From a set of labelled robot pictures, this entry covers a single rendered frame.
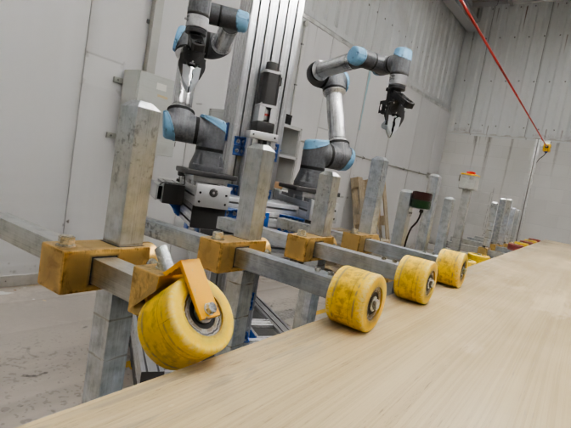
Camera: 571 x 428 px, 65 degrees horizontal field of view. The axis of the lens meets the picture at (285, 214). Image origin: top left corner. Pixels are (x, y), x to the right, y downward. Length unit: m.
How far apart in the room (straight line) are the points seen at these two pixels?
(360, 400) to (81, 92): 3.34
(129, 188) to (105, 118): 3.13
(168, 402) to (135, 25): 3.61
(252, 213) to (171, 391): 0.41
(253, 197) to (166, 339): 0.37
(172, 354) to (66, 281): 0.17
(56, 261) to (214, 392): 0.24
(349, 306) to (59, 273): 0.35
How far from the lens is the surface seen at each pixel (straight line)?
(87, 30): 3.67
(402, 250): 1.11
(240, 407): 0.40
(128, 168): 0.57
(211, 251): 0.71
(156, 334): 0.44
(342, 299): 0.60
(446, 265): 1.06
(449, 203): 1.89
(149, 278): 0.47
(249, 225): 0.75
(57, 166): 3.56
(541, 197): 9.28
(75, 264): 0.55
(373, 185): 1.18
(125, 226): 0.58
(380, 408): 0.45
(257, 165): 0.75
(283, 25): 2.25
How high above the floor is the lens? 1.10
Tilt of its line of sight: 5 degrees down
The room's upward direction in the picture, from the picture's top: 10 degrees clockwise
